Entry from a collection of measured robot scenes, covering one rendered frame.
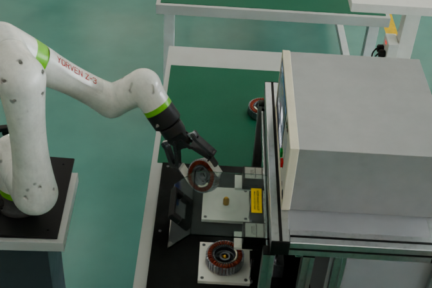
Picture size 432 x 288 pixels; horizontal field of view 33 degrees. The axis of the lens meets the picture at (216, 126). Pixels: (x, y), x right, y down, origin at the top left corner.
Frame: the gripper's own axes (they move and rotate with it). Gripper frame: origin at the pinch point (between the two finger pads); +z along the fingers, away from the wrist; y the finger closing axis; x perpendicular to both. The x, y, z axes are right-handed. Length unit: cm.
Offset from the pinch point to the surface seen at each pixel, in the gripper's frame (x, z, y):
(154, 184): 0.7, -1.1, 20.4
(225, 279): 30.4, 18.3, -12.3
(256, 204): 25.3, -1.1, -33.4
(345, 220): 26, 9, -55
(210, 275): 30.7, 15.6, -8.7
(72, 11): -194, -35, 196
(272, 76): -78, 8, 10
